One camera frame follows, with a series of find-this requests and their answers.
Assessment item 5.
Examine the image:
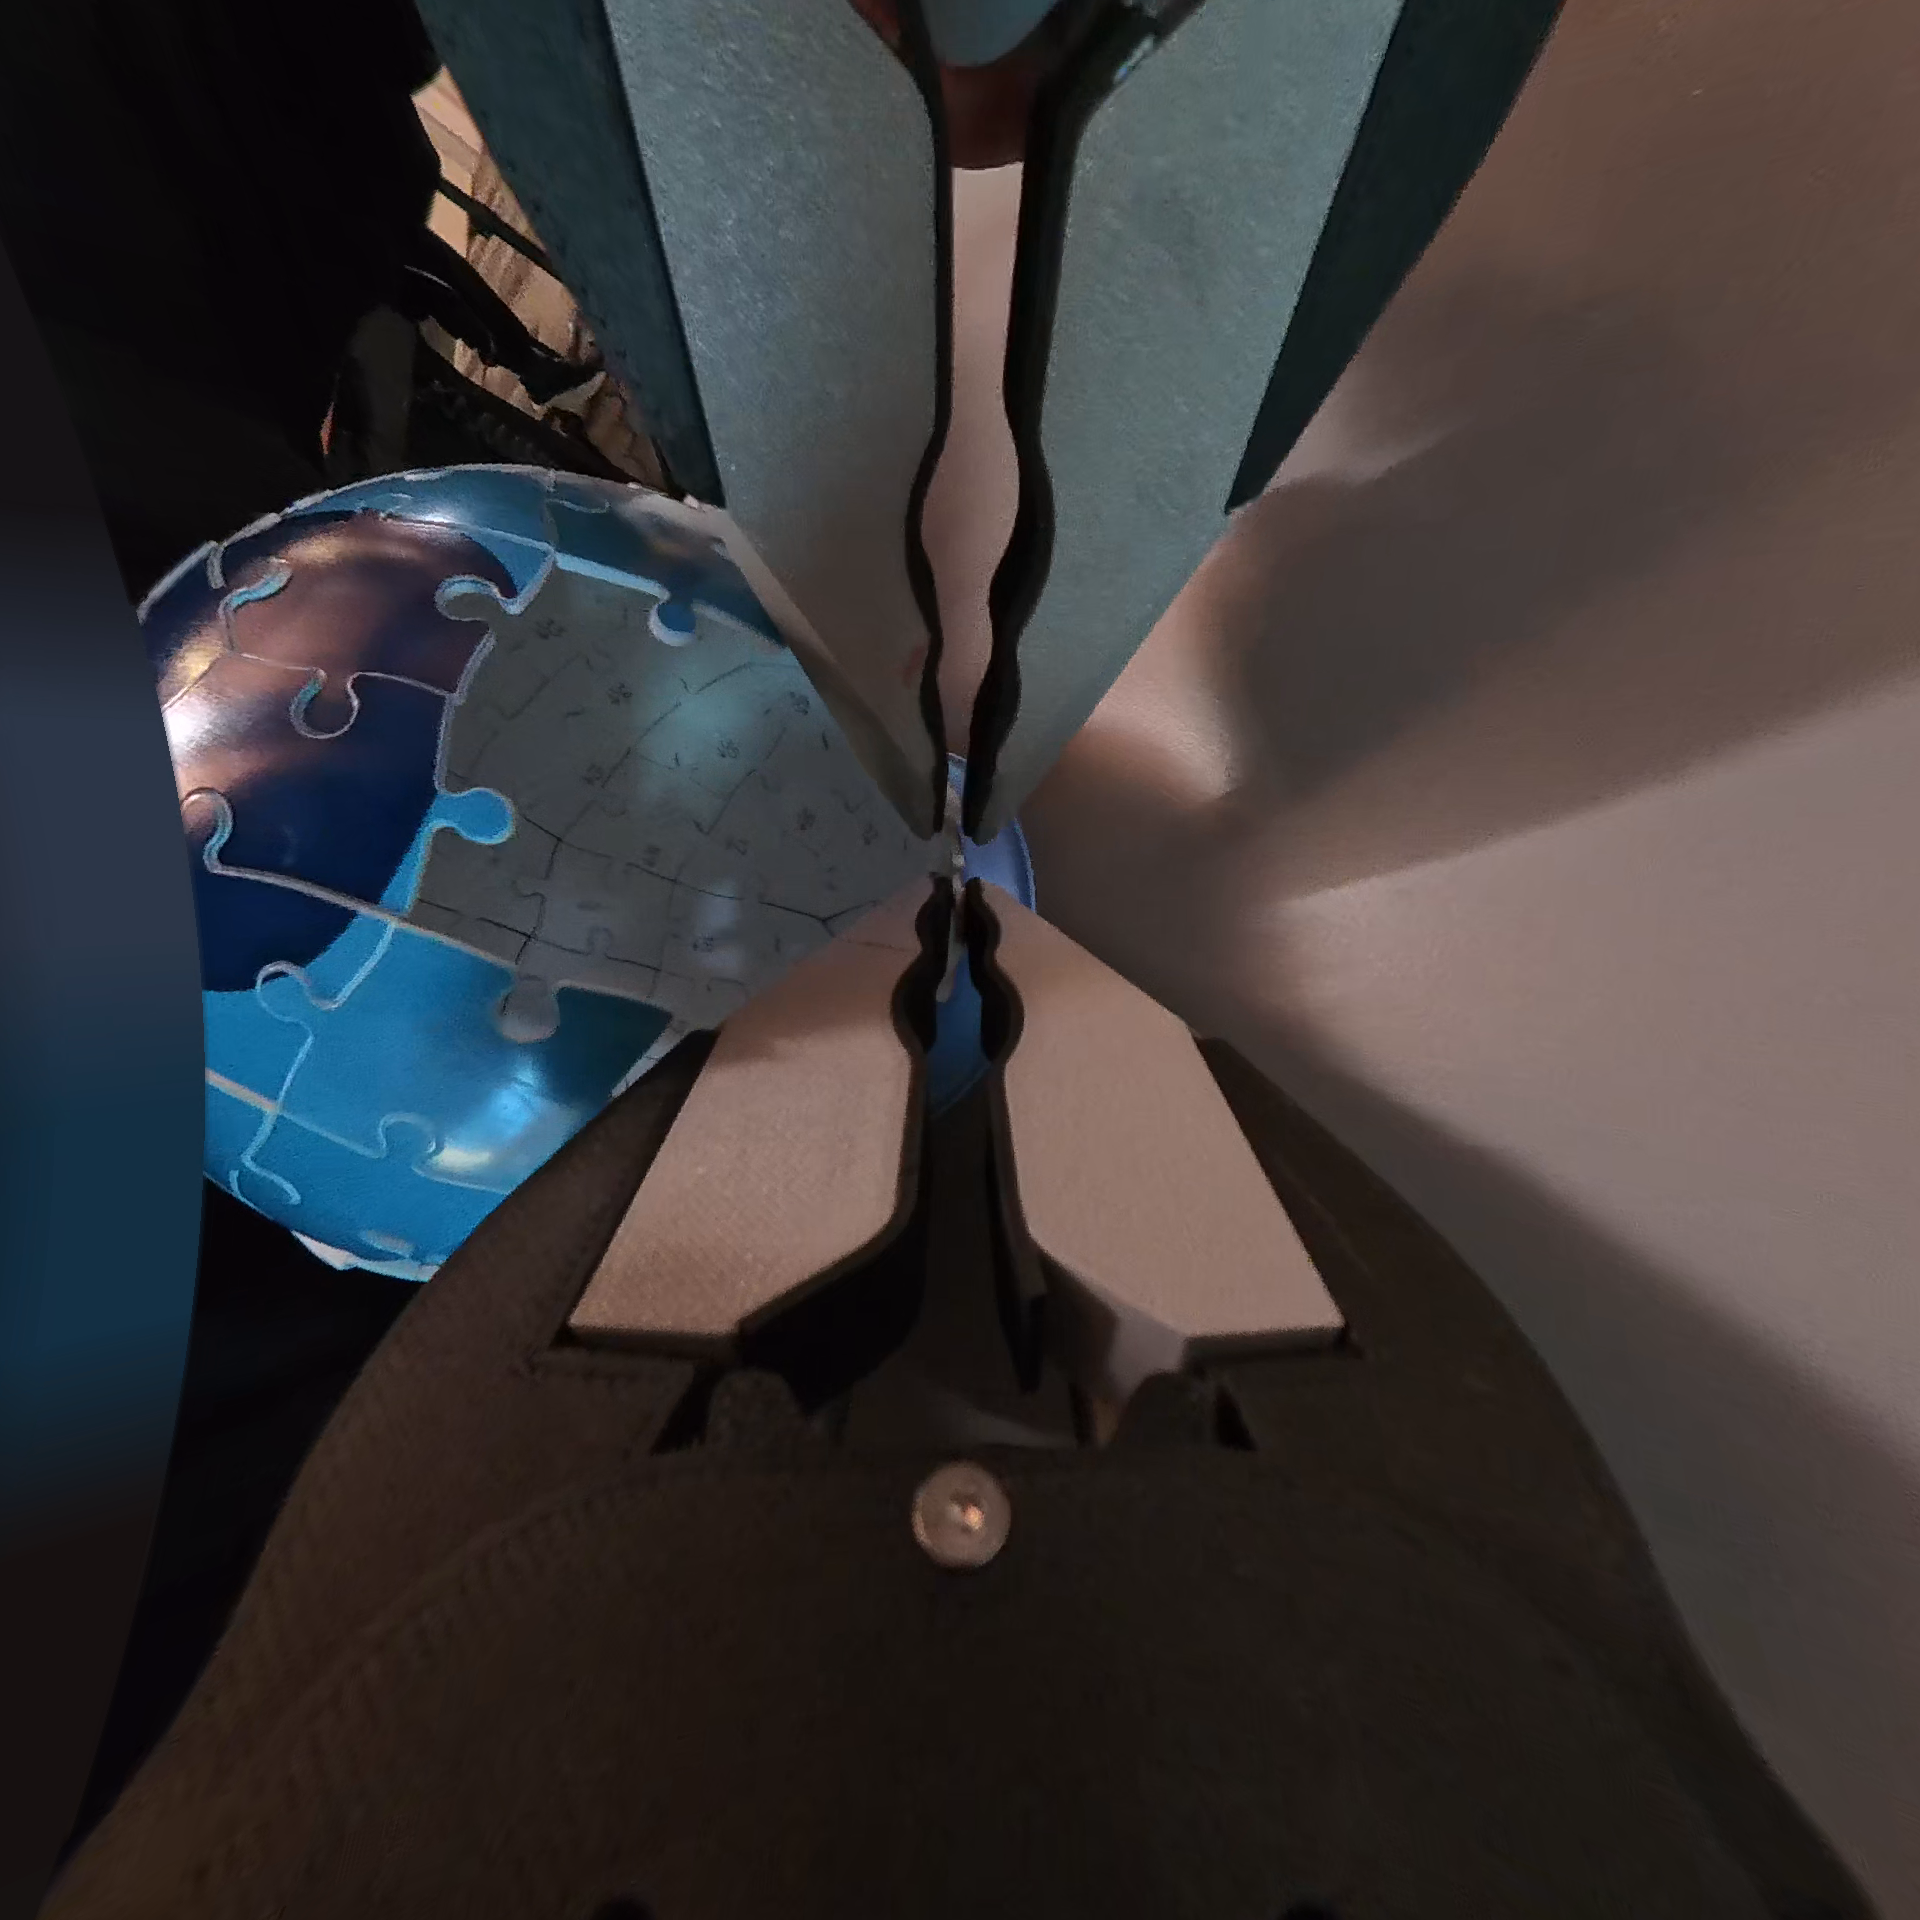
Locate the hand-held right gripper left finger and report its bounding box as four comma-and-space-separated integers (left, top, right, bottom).
567, 880, 962, 1415

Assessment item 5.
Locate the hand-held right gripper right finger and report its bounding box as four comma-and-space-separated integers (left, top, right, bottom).
960, 880, 1347, 1421

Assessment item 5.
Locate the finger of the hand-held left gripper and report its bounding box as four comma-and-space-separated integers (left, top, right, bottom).
603, 0, 964, 841
964, 0, 1414, 845

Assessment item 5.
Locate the blue round ball stand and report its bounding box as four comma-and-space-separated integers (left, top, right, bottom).
922, 757, 1041, 1119

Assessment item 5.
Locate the blue puzzle ball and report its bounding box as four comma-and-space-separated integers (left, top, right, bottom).
138, 468, 962, 1280

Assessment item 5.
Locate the person's dark clothed torso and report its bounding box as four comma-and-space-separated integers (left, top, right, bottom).
0, 0, 497, 1517

